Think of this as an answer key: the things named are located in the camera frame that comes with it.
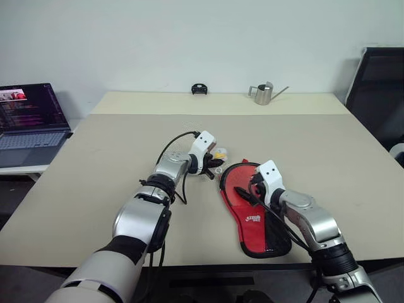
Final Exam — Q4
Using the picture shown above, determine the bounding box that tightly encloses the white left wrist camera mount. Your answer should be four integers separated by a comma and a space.
188, 130, 217, 174

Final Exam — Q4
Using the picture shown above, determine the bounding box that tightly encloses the open laptop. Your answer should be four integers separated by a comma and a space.
0, 83, 74, 168

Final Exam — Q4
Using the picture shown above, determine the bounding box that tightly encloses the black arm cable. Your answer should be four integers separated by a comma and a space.
249, 181, 323, 303
148, 130, 201, 285

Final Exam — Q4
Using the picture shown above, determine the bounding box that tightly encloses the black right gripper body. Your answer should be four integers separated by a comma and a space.
249, 172, 268, 206

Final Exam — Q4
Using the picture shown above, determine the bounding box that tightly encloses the white plush keychain charm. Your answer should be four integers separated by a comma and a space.
213, 147, 229, 175

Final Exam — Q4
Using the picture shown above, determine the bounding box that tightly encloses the metal watering can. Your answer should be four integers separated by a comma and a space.
247, 81, 290, 105

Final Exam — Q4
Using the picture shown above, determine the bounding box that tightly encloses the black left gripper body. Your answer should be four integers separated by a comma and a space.
200, 150, 218, 174

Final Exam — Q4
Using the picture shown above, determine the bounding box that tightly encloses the dark rounded shape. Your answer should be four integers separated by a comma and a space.
242, 289, 270, 303

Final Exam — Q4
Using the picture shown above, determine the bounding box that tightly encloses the black office chair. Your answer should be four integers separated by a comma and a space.
345, 47, 404, 152

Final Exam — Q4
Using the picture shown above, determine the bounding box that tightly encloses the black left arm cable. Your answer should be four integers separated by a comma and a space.
148, 130, 201, 285

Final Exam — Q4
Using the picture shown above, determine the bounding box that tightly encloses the red and black paddle case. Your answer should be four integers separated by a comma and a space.
217, 158, 293, 258

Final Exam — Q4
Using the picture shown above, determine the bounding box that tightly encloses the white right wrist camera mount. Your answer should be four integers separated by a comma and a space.
254, 160, 287, 206

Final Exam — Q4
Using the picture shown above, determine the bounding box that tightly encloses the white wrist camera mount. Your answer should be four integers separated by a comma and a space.
188, 130, 217, 174
254, 160, 287, 206

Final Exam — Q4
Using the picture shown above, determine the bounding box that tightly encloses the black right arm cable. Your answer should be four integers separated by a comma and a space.
249, 181, 323, 303

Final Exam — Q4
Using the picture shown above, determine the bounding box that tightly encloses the white rounded chair part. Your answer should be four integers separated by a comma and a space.
388, 143, 404, 168

